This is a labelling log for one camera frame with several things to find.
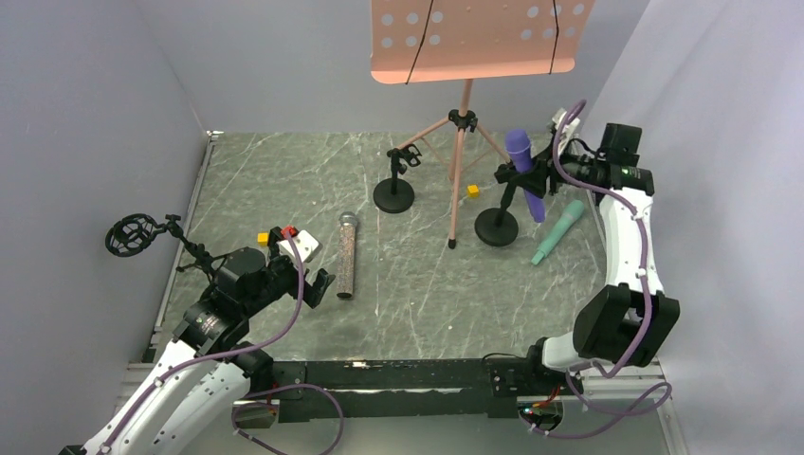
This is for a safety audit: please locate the mint green microphone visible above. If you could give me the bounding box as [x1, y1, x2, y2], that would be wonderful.
[531, 200, 585, 265]

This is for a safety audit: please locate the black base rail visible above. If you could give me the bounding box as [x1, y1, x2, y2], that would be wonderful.
[235, 355, 566, 423]

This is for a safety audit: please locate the glitter silver-head microphone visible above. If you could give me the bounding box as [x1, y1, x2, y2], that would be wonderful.
[337, 211, 359, 300]

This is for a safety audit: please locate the purple microphone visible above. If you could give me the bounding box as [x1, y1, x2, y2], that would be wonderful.
[503, 128, 548, 224]

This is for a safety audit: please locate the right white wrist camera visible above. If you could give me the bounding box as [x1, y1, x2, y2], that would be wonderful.
[549, 108, 580, 141]

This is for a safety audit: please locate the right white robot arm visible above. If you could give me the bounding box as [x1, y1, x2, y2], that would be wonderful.
[537, 123, 680, 377]

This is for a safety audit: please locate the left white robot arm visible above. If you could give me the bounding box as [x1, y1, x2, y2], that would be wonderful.
[61, 220, 335, 454]

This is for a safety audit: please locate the pink music stand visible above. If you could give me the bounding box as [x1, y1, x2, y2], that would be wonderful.
[370, 0, 595, 248]

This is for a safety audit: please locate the black round-base mic stand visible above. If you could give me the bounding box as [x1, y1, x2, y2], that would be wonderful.
[373, 144, 421, 213]
[474, 164, 530, 247]

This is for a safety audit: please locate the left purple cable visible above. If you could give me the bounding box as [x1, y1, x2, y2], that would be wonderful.
[94, 235, 345, 455]

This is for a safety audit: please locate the black shock-mount tripod stand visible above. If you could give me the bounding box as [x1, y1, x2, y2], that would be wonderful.
[104, 213, 223, 281]

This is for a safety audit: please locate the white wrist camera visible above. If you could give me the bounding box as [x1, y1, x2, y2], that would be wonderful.
[549, 108, 580, 141]
[278, 226, 321, 264]

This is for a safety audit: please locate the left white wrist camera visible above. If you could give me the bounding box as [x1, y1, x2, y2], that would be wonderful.
[278, 226, 321, 264]

